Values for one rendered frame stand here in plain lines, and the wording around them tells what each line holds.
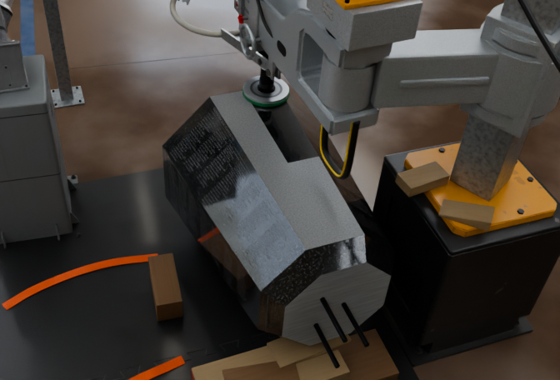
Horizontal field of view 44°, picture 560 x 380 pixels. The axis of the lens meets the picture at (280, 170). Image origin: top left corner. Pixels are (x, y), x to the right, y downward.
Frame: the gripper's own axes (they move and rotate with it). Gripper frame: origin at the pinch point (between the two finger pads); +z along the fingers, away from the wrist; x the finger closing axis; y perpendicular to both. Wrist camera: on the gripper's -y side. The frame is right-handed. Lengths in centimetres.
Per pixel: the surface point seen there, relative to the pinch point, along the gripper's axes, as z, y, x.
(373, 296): 18, 87, 171
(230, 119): -3, 61, 78
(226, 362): 51, 132, 133
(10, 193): 46, 127, -1
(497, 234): -2, 45, 200
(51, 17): 30, 30, -76
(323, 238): -10, 96, 149
